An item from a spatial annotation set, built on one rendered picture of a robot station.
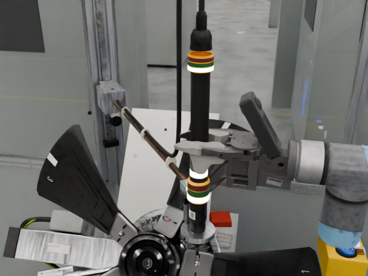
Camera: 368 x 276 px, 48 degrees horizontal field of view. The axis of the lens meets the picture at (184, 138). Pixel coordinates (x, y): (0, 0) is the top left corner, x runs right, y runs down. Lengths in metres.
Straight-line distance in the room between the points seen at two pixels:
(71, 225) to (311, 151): 0.67
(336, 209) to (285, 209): 0.90
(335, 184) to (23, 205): 1.50
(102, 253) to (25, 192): 0.92
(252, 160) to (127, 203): 0.54
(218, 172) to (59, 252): 0.46
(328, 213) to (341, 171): 0.10
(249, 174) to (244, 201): 0.92
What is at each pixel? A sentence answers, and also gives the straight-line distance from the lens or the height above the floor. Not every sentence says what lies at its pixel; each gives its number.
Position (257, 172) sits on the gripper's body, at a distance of 0.72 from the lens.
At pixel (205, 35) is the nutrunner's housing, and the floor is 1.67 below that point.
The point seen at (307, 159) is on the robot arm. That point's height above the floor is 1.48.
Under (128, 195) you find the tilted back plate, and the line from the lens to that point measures 1.17.
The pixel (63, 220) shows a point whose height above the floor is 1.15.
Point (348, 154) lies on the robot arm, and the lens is 0.73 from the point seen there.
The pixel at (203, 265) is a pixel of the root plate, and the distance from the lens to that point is 0.91.
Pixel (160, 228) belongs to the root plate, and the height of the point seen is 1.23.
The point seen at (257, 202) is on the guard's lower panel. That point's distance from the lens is 1.64.
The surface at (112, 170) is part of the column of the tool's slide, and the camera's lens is 1.51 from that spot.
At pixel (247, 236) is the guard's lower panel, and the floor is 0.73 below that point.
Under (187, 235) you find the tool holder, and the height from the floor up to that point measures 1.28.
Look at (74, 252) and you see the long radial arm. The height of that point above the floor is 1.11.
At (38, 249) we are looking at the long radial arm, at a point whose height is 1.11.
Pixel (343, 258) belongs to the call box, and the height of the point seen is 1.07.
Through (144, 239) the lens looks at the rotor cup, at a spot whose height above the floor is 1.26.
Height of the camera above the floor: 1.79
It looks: 25 degrees down
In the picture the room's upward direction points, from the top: straight up
